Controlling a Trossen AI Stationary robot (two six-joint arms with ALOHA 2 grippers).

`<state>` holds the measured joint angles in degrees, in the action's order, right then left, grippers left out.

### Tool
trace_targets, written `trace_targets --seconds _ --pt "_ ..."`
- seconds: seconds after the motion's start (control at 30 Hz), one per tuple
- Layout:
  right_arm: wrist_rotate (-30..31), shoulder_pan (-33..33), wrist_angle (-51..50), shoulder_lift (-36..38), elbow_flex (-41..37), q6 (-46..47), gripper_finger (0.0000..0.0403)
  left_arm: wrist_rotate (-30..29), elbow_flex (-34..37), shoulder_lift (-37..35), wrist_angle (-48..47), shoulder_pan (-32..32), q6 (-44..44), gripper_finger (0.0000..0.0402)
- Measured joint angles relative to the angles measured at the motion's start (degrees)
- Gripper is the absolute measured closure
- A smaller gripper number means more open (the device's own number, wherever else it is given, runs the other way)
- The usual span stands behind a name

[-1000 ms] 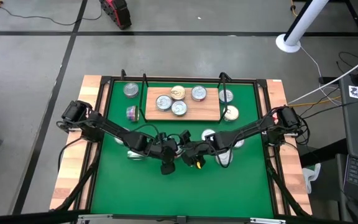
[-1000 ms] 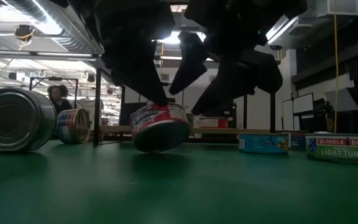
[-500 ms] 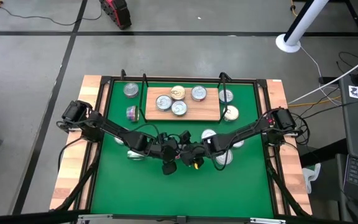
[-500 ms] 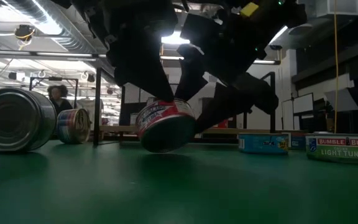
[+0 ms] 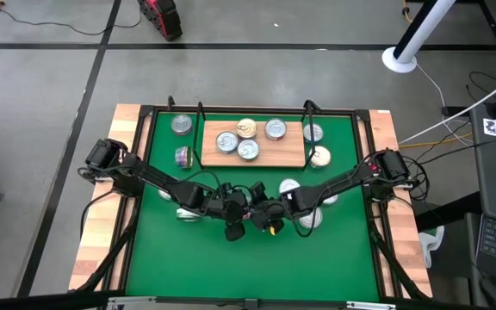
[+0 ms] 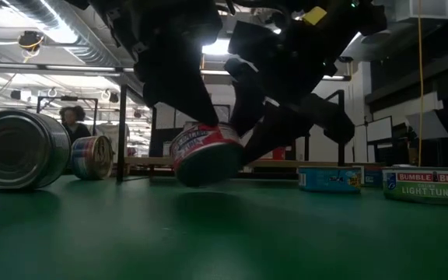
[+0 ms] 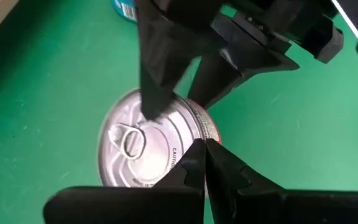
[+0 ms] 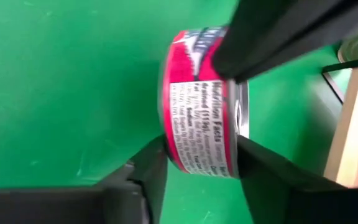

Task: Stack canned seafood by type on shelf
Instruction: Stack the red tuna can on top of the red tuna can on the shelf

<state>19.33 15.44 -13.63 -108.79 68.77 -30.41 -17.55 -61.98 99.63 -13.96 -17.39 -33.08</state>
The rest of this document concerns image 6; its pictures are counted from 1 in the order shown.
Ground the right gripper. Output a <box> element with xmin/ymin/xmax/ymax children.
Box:
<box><xmin>226</xmin><ymin>7</ymin><xmax>355</xmax><ymax>164</ymax></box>

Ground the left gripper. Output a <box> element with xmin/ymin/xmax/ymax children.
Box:
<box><xmin>91</xmin><ymin>0</ymin><xmax>223</xmax><ymax>127</ymax></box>

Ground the red label seafood can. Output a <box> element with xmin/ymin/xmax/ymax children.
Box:
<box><xmin>267</xmin><ymin>145</ymin><xmax>287</xmax><ymax>161</ymax></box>
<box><xmin>169</xmin><ymin>121</ymin><xmax>245</xmax><ymax>188</ymax></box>

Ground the blue label seafood can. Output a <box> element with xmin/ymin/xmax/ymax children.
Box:
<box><xmin>0</xmin><ymin>109</ymin><xmax>72</xmax><ymax>191</ymax></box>
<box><xmin>297</xmin><ymin>166</ymin><xmax>365</xmax><ymax>194</ymax></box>

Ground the Bumble Bee light tuna can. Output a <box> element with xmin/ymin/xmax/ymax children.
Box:
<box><xmin>382</xmin><ymin>166</ymin><xmax>448</xmax><ymax>206</ymax></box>

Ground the small yellow tag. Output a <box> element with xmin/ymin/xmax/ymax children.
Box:
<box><xmin>301</xmin><ymin>5</ymin><xmax>328</xmax><ymax>26</ymax></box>

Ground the person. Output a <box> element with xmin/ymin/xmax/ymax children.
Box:
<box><xmin>58</xmin><ymin>105</ymin><xmax>93</xmax><ymax>143</ymax></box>

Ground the green table mat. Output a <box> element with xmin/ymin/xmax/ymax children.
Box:
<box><xmin>0</xmin><ymin>173</ymin><xmax>448</xmax><ymax>280</ymax></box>

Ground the grey angled panel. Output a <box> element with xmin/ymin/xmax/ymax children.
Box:
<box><xmin>404</xmin><ymin>110</ymin><xmax>448</xmax><ymax>141</ymax></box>

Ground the wooden shelf with black frame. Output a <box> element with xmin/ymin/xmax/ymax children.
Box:
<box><xmin>115</xmin><ymin>83</ymin><xmax>385</xmax><ymax>184</ymax></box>

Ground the black aluminium table frame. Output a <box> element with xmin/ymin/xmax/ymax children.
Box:
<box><xmin>113</xmin><ymin>166</ymin><xmax>301</xmax><ymax>182</ymax></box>

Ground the white wall board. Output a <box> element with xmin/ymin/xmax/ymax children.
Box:
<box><xmin>366</xmin><ymin>115</ymin><xmax>394</xmax><ymax>143</ymax></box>
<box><xmin>352</xmin><ymin>123</ymin><xmax>369</xmax><ymax>164</ymax></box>

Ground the silver ventilation duct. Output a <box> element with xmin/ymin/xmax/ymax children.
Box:
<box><xmin>0</xmin><ymin>0</ymin><xmax>131</xmax><ymax>67</ymax></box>

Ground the yellow hanging cable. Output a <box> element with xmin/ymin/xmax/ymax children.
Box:
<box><xmin>417</xmin><ymin>0</ymin><xmax>425</xmax><ymax>168</ymax></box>

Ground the black hanging cable reel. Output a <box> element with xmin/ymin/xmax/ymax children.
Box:
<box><xmin>16</xmin><ymin>30</ymin><xmax>45</xmax><ymax>63</ymax></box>

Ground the white rectangular duct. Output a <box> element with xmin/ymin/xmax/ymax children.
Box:
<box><xmin>394</xmin><ymin>0</ymin><xmax>448</xmax><ymax>23</ymax></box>

